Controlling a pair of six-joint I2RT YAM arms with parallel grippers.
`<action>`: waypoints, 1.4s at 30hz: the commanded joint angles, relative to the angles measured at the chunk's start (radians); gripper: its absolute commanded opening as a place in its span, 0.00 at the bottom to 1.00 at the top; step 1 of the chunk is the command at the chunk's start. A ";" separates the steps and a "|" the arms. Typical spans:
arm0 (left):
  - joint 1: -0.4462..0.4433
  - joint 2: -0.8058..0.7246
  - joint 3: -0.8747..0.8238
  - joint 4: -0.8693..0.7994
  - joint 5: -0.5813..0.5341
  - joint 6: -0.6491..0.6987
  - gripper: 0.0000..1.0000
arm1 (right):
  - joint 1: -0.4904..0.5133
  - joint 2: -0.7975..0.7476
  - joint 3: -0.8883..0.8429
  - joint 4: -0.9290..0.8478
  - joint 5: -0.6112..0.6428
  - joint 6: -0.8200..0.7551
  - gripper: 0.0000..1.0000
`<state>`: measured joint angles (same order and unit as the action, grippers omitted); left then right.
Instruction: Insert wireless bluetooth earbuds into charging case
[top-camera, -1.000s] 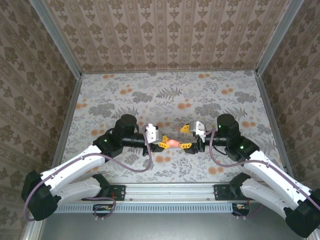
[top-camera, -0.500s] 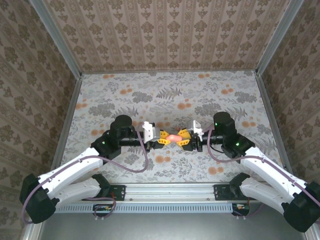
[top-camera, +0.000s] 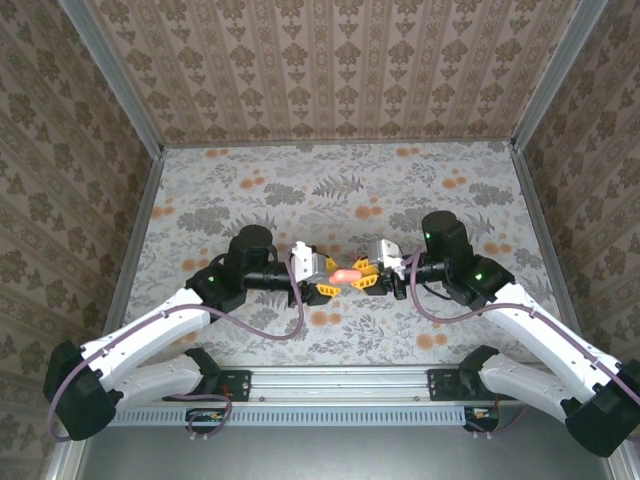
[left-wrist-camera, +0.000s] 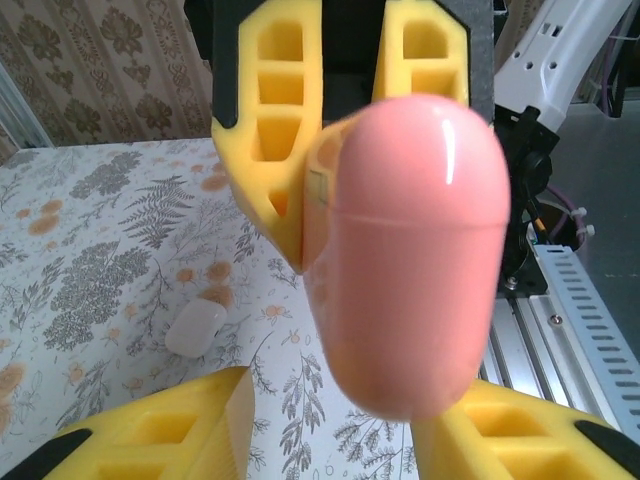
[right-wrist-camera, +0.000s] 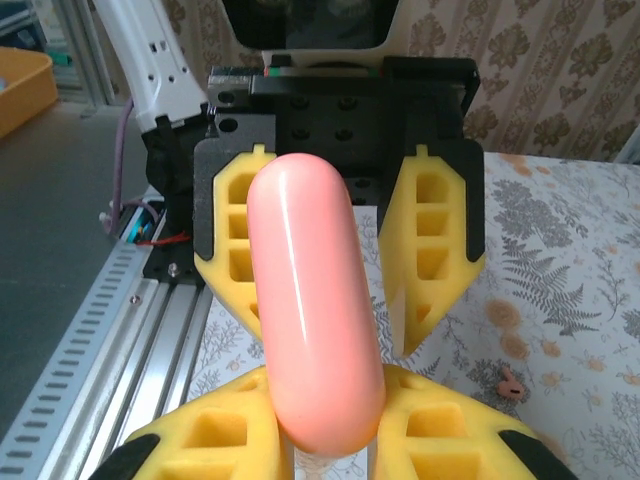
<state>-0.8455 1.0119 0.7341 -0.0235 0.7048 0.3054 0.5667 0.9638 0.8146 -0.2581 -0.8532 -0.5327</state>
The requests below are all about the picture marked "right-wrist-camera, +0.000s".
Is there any aluminium frame profile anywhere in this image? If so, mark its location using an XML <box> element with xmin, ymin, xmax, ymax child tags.
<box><xmin>42</xmin><ymin>0</ymin><xmax>124</xmax><ymax>109</ymax></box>

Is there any thin red wire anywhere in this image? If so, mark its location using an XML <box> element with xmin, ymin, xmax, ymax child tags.
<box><xmin>133</xmin><ymin>230</ymin><xmax>192</xmax><ymax>248</ymax></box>

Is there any grey metal sheet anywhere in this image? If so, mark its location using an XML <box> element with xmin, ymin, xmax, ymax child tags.
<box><xmin>0</xmin><ymin>99</ymin><xmax>151</xmax><ymax>431</ymax></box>

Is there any yellow plastic bin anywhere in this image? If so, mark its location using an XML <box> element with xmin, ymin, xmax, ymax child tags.
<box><xmin>0</xmin><ymin>46</ymin><xmax>60</xmax><ymax>141</ymax></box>

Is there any pink sausage toy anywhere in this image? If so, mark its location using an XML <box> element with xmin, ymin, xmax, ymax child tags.
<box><xmin>246</xmin><ymin>152</ymin><xmax>387</xmax><ymax>456</ymax></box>

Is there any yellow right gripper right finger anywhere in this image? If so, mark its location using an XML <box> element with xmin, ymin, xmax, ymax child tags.
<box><xmin>369</xmin><ymin>364</ymin><xmax>576</xmax><ymax>480</ymax></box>

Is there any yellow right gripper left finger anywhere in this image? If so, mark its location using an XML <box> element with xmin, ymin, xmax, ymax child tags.
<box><xmin>99</xmin><ymin>366</ymin><xmax>292</xmax><ymax>480</ymax></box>

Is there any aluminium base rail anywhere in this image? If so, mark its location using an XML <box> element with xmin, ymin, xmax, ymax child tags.
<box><xmin>97</xmin><ymin>277</ymin><xmax>217</xmax><ymax>480</ymax></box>

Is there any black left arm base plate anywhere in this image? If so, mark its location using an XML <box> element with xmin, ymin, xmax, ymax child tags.
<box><xmin>143</xmin><ymin>239</ymin><xmax>211</xmax><ymax>287</ymax></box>

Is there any short purple base cable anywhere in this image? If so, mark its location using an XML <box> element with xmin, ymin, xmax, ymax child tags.
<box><xmin>99</xmin><ymin>97</ymin><xmax>162</xmax><ymax>236</ymax></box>

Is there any grey slotted cable duct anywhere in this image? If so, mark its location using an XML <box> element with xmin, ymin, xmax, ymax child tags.
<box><xmin>0</xmin><ymin>238</ymin><xmax>150</xmax><ymax>480</ymax></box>

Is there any pink wireless earbud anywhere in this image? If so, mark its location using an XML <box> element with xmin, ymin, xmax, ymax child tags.
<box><xmin>497</xmin><ymin>367</ymin><xmax>525</xmax><ymax>400</ymax></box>

